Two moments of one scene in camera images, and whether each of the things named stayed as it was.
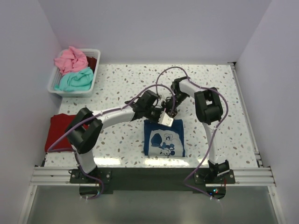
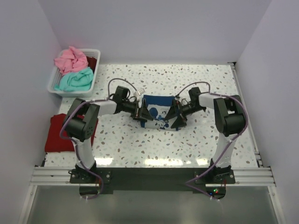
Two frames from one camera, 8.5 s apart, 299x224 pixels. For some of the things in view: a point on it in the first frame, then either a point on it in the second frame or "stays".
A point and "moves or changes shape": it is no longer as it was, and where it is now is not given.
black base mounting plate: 93,184 stays
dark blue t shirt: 160,139 moves or changes shape
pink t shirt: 71,60 stays
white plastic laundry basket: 56,75 stays
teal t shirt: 81,80 stays
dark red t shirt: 91,63 stays
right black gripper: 165,104 to 181,119
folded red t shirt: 58,125 stays
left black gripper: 160,110 to 141,114
